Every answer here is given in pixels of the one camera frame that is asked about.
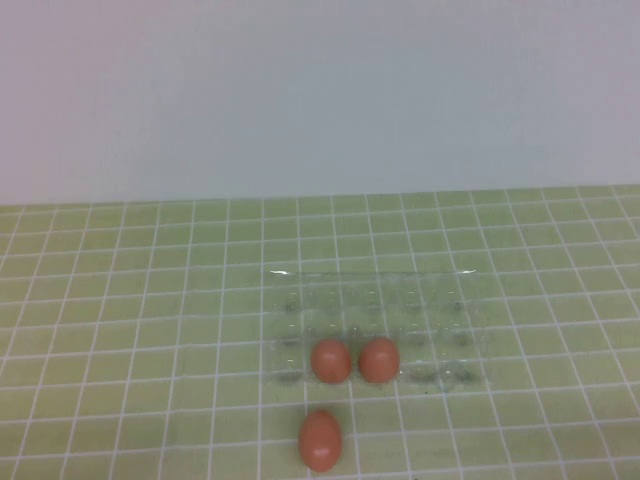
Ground clear plastic egg tray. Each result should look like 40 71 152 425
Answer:
262 268 494 395

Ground brown egg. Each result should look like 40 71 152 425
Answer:
309 338 353 385
357 336 401 385
298 409 344 473

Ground green white-grid tablecloth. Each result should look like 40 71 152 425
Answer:
0 184 640 480

